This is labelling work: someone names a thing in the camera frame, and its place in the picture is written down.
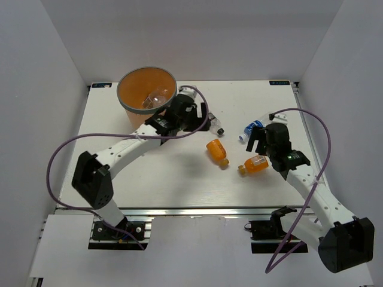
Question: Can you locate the clear bottle with blue label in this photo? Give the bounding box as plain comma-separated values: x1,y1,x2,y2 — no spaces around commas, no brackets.
238,112,273,142

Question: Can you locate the small clear bottle black label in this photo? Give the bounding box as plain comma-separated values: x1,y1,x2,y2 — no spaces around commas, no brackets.
208,112,224,137

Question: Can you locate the orange juice bottle with barcode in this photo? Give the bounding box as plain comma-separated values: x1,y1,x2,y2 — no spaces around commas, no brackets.
238,155,269,176

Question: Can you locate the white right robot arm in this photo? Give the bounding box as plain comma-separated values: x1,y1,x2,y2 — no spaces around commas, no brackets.
247,123,375,273

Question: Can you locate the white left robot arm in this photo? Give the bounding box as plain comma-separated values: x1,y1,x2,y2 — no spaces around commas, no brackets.
71,91,203,239

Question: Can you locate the orange cylindrical bin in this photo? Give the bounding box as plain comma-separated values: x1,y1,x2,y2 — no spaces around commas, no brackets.
117,67,177,129

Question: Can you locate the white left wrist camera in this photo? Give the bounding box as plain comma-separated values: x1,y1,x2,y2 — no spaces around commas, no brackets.
178,86,197,100

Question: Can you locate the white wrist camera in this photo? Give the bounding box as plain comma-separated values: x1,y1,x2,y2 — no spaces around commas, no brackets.
268,113,288,125
178,86,197,100

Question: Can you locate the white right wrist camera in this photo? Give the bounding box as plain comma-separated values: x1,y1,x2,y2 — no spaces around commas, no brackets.
268,113,288,125

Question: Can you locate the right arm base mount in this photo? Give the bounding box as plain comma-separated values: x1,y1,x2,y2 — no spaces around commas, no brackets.
244,206,297,254

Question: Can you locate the aluminium table front rail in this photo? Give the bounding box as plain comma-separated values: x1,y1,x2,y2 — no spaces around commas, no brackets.
55,206,315,217

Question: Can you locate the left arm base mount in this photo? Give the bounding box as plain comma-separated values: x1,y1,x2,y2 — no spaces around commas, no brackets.
88,216,153,251

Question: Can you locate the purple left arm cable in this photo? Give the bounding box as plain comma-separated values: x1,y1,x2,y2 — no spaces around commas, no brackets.
45,86,210,251

